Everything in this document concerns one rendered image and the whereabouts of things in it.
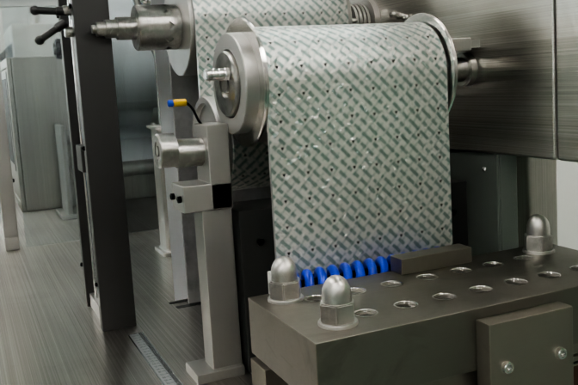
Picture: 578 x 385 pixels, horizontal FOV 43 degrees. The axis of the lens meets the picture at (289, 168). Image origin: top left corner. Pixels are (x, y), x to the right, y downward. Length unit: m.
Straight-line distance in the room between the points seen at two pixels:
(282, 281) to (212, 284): 0.16
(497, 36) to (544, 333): 0.39
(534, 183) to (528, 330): 0.48
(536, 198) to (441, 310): 0.51
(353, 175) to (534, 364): 0.28
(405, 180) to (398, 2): 0.35
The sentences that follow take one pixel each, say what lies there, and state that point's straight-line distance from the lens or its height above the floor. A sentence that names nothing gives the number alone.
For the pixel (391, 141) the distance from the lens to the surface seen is 0.87.
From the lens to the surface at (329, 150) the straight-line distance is 0.83.
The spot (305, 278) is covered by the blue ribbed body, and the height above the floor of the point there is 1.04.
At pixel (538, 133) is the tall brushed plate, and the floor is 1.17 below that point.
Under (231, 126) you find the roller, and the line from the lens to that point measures 0.85.
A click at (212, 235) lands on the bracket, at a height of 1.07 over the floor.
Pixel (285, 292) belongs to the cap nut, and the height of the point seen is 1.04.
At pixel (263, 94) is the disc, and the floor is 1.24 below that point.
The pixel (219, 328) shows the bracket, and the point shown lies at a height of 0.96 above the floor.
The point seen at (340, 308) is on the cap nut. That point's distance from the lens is 0.67.
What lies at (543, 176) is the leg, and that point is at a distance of 1.20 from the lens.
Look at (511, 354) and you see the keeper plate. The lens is 0.73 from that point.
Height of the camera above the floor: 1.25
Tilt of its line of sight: 7 degrees down
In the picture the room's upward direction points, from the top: 3 degrees counter-clockwise
